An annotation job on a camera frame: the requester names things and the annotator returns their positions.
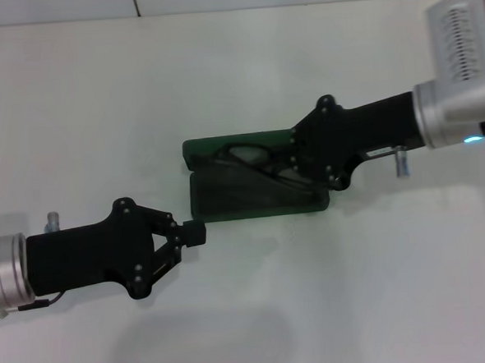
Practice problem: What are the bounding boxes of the right arm connector plug cable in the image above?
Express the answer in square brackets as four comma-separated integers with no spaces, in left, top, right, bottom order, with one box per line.
[393,145,411,178]

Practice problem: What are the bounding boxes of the green glasses case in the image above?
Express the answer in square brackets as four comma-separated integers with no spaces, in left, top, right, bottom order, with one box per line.
[180,126,333,226]

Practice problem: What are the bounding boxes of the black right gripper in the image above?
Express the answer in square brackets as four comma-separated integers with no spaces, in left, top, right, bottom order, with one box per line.
[266,88,429,196]

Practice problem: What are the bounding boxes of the black glasses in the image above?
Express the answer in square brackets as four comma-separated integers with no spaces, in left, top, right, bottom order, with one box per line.
[210,137,325,200]

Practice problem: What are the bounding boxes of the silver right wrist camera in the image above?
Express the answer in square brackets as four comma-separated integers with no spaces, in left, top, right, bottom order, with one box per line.
[425,0,485,85]

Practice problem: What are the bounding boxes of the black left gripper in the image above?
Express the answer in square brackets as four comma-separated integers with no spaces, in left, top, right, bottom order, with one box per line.
[22,191,211,306]

